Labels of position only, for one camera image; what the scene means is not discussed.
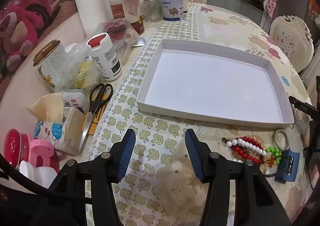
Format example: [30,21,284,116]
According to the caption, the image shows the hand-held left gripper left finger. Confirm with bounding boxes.
[32,128,137,226]

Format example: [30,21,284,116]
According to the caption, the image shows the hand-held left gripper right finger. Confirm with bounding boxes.
[184,128,292,226]

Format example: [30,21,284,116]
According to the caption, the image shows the cream dotted scrunchie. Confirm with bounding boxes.
[156,152,213,214]

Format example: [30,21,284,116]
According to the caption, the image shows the grey braided hair tie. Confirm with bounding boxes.
[272,129,290,152]

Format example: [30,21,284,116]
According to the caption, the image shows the green bead bracelet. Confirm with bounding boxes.
[265,146,283,164]

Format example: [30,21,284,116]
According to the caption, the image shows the white bead bracelet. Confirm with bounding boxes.
[225,139,268,157]

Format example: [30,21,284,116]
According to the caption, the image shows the red bead bracelet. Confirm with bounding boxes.
[222,136,263,165]

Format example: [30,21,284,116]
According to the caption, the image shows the black hair tie with charm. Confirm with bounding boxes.
[260,154,294,179]

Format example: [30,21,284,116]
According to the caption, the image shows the blue hair claw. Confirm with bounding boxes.
[274,150,300,182]

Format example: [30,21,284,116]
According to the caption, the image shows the white shallow cardboard box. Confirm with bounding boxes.
[136,39,295,129]

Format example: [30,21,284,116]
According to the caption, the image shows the cartoon print tissue pack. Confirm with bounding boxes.
[27,89,87,155]

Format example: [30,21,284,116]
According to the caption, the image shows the pink plastic toy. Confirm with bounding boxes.
[28,138,59,171]

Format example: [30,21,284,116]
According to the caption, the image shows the white plastic container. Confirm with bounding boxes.
[19,160,58,189]

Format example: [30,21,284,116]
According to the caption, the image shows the clear plastic bag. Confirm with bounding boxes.
[56,43,100,91]

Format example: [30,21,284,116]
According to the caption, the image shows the white bottle with red cap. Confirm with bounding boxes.
[86,33,123,81]

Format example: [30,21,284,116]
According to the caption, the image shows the patchwork apple print tablecloth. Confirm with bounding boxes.
[85,3,313,226]

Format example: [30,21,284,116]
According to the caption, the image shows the red round jar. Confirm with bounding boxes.
[4,128,32,169]

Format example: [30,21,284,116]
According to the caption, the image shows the small blue sachet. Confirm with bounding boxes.
[131,37,147,47]

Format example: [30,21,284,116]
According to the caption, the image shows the gold-rim tin can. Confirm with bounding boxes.
[33,40,69,91]

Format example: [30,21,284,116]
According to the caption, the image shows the bag of red dates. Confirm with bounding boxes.
[100,19,140,48]

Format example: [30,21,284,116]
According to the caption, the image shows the clear glass jar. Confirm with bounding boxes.
[141,0,163,24]

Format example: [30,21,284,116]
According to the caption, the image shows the white paper towel roll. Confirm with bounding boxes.
[73,0,114,38]

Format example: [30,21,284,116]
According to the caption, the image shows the yellow-lid plastic jar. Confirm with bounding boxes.
[101,0,146,36]

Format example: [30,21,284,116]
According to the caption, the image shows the black-handled scissors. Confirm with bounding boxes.
[77,83,114,157]

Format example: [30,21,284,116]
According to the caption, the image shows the pink bear wall poster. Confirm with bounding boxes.
[0,0,80,84]

